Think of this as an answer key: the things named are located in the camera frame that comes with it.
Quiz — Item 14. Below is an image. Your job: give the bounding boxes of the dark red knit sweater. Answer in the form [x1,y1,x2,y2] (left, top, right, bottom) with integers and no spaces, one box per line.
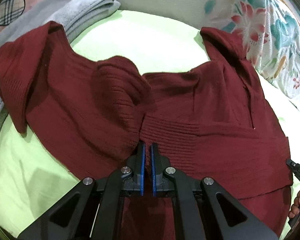
[0,22,292,235]

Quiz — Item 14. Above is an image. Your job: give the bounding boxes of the grey folded towel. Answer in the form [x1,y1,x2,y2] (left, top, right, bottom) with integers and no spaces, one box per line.
[0,0,121,151]

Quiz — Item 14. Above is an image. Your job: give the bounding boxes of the person's right hand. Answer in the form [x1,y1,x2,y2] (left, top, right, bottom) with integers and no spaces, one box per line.
[288,191,300,218]

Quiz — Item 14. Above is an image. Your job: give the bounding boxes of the light green bed sheet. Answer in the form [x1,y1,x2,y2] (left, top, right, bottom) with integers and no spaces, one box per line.
[0,10,300,236]

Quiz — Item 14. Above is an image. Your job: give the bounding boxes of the white floral quilt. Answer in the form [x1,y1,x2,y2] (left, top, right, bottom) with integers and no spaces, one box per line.
[118,0,300,110]

